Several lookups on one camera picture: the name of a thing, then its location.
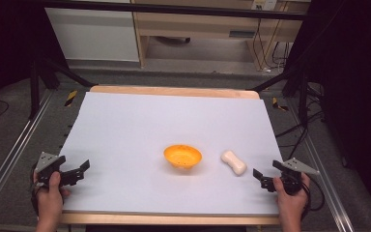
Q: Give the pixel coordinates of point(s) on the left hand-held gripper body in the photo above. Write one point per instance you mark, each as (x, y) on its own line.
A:
(46, 161)

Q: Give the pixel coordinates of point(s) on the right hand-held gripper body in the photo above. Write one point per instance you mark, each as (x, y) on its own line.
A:
(298, 169)

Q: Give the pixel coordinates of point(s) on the white soap bar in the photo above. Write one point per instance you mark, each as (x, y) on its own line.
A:
(234, 162)

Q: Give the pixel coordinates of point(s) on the orange perforated soap dish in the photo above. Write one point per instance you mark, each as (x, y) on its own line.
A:
(183, 156)

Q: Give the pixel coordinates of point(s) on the person's right hand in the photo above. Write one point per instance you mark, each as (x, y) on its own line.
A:
(291, 204)

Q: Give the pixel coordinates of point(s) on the person's left hand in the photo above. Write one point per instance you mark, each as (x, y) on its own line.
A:
(50, 199)

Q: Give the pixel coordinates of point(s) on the white foam sheet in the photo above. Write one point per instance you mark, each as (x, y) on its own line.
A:
(141, 135)

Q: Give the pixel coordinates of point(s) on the yellow black tape strip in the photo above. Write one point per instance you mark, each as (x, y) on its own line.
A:
(71, 98)
(278, 104)

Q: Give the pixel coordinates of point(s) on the black metal stand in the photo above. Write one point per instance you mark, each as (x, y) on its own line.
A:
(34, 93)
(302, 96)

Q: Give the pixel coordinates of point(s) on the wooden table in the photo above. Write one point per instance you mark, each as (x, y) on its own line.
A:
(174, 91)

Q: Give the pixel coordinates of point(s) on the white cabinet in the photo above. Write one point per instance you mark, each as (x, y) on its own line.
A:
(93, 35)

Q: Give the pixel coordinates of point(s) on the wooden desk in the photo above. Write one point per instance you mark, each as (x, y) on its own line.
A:
(193, 22)

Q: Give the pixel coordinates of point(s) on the white power strip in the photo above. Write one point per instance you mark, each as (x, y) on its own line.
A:
(264, 4)

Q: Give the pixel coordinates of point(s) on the metal floor rail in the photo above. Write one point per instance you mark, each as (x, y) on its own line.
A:
(322, 167)
(16, 141)

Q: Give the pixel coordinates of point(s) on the black horizontal frame bar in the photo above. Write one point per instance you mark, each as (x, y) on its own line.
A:
(174, 9)

